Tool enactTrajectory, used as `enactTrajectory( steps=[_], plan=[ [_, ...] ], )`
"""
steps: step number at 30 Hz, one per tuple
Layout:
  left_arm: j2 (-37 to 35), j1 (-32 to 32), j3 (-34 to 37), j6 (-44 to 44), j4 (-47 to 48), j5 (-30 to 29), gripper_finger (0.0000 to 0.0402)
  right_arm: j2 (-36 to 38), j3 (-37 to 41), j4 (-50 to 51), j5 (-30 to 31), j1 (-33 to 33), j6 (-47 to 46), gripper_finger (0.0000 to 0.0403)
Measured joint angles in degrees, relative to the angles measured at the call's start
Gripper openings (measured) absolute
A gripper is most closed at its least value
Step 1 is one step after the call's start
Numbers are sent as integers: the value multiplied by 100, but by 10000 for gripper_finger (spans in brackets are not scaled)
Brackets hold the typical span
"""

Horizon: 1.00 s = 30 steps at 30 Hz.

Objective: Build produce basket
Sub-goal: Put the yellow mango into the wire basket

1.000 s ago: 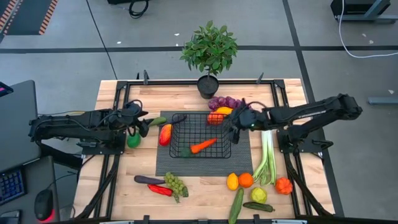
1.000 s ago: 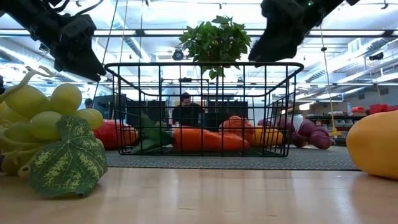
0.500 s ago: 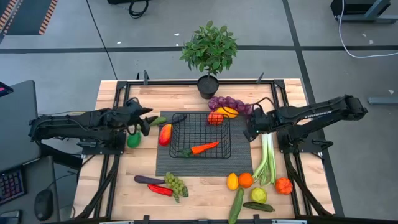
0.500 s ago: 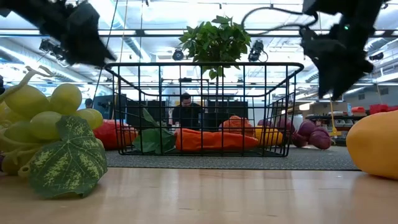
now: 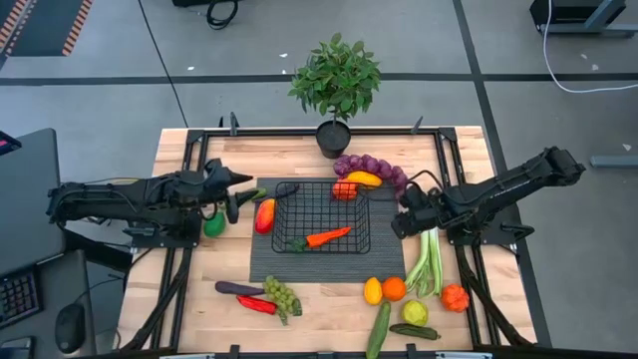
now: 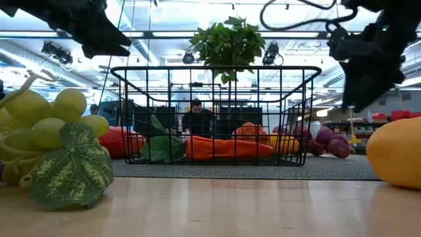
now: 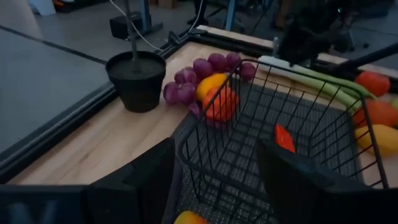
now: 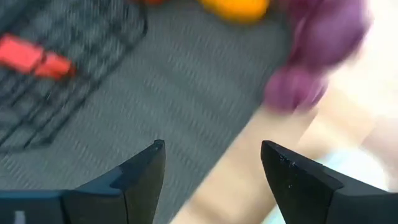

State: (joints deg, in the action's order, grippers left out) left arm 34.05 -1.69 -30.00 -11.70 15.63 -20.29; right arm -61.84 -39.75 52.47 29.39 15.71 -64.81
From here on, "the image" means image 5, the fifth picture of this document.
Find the red chili pepper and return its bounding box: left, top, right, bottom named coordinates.
left=235, top=294, right=279, bottom=316

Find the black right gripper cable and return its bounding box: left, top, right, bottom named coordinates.
left=404, top=169, right=445, bottom=195

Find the green avocado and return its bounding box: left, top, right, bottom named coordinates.
left=202, top=211, right=228, bottom=239

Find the black orange-striped floor mat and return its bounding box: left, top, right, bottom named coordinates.
left=0, top=0, right=95, bottom=66

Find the small dark green cucumber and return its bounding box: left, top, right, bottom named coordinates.
left=388, top=322, right=443, bottom=342

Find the red-orange mango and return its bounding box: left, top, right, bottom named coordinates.
left=253, top=197, right=277, bottom=235

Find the black keyboard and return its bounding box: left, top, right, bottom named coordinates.
left=0, top=268, right=44, bottom=330

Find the black phone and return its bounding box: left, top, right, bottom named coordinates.
left=0, top=336, right=37, bottom=359

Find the black metal rig frame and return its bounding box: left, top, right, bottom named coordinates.
left=119, top=112, right=537, bottom=359

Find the orange fruit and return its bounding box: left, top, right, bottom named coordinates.
left=381, top=276, right=408, bottom=303

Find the yellow oblong fruit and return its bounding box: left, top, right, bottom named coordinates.
left=345, top=170, right=384, bottom=189

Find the black wire basket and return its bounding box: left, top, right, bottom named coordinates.
left=271, top=179, right=373, bottom=255

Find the yellow-green apple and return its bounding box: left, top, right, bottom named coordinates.
left=401, top=299, right=430, bottom=328

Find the black and grey desk base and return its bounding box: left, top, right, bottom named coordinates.
left=528, top=0, right=638, bottom=39

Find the green potted plant, black pot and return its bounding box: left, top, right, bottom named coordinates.
left=287, top=32, right=383, bottom=161

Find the thin black floor cable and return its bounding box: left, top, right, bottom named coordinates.
left=136, top=0, right=189, bottom=129

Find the yellow lemon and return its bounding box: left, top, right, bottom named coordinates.
left=363, top=276, right=384, bottom=307

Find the grey metal floor foot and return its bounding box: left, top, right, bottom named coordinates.
left=590, top=155, right=638, bottom=170

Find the orange carrot with green top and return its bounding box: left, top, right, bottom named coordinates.
left=286, top=226, right=353, bottom=254

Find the grey woven placemat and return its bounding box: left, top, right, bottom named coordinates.
left=247, top=177, right=408, bottom=284

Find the dark device with pink light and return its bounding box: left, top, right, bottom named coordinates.
left=0, top=130, right=24, bottom=157

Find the large green cucumber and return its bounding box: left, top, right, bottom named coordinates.
left=365, top=300, right=393, bottom=359

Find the orange bell pepper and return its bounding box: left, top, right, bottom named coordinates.
left=331, top=179, right=360, bottom=202

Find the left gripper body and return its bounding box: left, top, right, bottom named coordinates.
left=198, top=158, right=240, bottom=224

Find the white oblong vegetable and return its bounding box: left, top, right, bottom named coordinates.
left=403, top=226, right=445, bottom=300

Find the purple eggplant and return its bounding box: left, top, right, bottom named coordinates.
left=214, top=280, right=266, bottom=297

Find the coiled black floor cable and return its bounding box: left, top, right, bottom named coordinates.
left=205, top=0, right=240, bottom=31

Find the dark grey desk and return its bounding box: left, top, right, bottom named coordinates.
left=0, top=128, right=99, bottom=359

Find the black computer mouse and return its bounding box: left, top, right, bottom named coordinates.
left=53, top=302, right=87, bottom=355

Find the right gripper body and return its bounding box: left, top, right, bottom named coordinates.
left=398, top=183, right=453, bottom=230

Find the green grape bunch with leaf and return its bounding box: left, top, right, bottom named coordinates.
left=262, top=274, right=304, bottom=327

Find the white floor cable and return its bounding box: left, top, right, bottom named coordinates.
left=541, top=0, right=638, bottom=95

